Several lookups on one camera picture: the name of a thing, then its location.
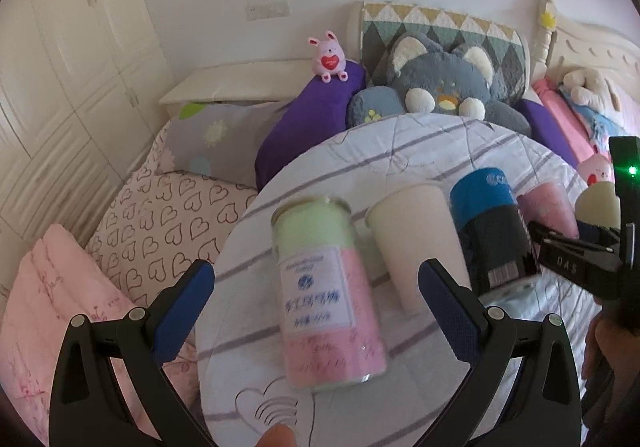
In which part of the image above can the pink bunny toy right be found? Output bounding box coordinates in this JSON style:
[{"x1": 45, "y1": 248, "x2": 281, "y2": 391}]
[{"x1": 577, "y1": 147, "x2": 615, "y2": 186}]

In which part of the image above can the sage green cup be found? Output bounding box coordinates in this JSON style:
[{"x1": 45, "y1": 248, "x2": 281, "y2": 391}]
[{"x1": 575, "y1": 181, "x2": 620, "y2": 230}]

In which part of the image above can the diamond pattern quilted cushion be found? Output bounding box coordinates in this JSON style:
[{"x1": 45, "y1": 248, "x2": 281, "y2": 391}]
[{"x1": 358, "y1": 2, "x2": 530, "y2": 103}]

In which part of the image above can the white wardrobe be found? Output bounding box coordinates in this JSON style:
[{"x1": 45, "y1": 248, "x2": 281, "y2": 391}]
[{"x1": 1, "y1": 0, "x2": 175, "y2": 292}]

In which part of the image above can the folded pink quilt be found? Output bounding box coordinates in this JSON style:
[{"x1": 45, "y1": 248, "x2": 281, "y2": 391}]
[{"x1": 0, "y1": 222, "x2": 200, "y2": 443}]

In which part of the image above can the cream carved headboard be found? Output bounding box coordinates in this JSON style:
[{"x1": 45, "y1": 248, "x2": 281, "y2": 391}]
[{"x1": 529, "y1": 0, "x2": 639, "y2": 100}]

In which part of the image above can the purple pillow right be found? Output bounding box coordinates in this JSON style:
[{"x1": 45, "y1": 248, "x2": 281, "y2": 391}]
[{"x1": 514, "y1": 98, "x2": 578, "y2": 167}]

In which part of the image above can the purple pillow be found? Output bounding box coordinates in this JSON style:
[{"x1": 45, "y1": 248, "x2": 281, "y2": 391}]
[
  {"x1": 255, "y1": 60, "x2": 366, "y2": 190},
  {"x1": 514, "y1": 98, "x2": 578, "y2": 167}
]

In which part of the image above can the pink plastic cup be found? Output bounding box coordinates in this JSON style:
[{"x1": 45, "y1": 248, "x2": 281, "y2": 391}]
[{"x1": 516, "y1": 181, "x2": 579, "y2": 239}]

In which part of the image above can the operator left thumb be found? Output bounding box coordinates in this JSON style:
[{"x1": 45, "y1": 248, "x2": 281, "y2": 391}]
[{"x1": 255, "y1": 424, "x2": 297, "y2": 447}]

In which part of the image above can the light blue cartoon pillow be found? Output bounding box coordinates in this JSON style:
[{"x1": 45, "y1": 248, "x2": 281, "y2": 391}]
[{"x1": 565, "y1": 98, "x2": 629, "y2": 153}]

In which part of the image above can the grey floral pillow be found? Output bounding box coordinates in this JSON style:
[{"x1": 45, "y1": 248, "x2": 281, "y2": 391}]
[{"x1": 157, "y1": 101, "x2": 288, "y2": 188}]

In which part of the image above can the white wall socket panel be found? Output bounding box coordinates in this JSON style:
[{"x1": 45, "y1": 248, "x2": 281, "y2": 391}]
[{"x1": 245, "y1": 0, "x2": 291, "y2": 21}]

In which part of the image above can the pink bunny toy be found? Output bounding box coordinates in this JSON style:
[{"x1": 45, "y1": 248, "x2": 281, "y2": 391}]
[
  {"x1": 577, "y1": 147, "x2": 615, "y2": 186},
  {"x1": 308, "y1": 31, "x2": 348, "y2": 84}
]

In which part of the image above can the heart pattern bed sheet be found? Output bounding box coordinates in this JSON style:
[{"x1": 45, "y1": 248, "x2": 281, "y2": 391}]
[{"x1": 87, "y1": 127, "x2": 257, "y2": 306}]

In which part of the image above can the white long plush toy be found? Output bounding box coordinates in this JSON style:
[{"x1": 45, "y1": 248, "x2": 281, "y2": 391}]
[{"x1": 562, "y1": 68, "x2": 639, "y2": 133}]

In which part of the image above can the white low headboard shelf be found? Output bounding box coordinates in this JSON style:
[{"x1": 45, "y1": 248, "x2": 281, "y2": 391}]
[{"x1": 160, "y1": 60, "x2": 314, "y2": 106}]

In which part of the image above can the operator right hand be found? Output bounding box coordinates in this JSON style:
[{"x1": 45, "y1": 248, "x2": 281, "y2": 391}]
[{"x1": 582, "y1": 311, "x2": 639, "y2": 446}]

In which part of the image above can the blue and black can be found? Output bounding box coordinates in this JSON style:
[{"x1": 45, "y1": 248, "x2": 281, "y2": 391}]
[{"x1": 449, "y1": 167, "x2": 540, "y2": 297}]

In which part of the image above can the pink and green tin can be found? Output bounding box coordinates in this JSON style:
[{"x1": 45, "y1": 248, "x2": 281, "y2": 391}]
[{"x1": 271, "y1": 196, "x2": 387, "y2": 389}]

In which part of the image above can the pink bunny toy left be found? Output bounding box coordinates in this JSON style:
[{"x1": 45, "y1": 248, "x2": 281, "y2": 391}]
[{"x1": 308, "y1": 31, "x2": 348, "y2": 84}]

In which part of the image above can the purple pillow left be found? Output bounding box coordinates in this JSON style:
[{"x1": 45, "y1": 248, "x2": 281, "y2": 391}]
[{"x1": 255, "y1": 60, "x2": 366, "y2": 190}]

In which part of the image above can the striped white table cloth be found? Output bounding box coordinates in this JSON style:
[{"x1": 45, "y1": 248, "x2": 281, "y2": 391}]
[{"x1": 195, "y1": 115, "x2": 586, "y2": 446}]

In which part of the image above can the grey cat plush pillow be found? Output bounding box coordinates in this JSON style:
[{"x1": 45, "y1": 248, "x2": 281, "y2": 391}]
[{"x1": 346, "y1": 32, "x2": 532, "y2": 136}]

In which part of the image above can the pink fleece blanket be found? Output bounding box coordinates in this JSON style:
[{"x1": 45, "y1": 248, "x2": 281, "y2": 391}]
[{"x1": 533, "y1": 78, "x2": 594, "y2": 164}]

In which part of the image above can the white paper cup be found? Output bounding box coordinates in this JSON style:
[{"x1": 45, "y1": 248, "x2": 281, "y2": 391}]
[{"x1": 366, "y1": 182, "x2": 471, "y2": 315}]

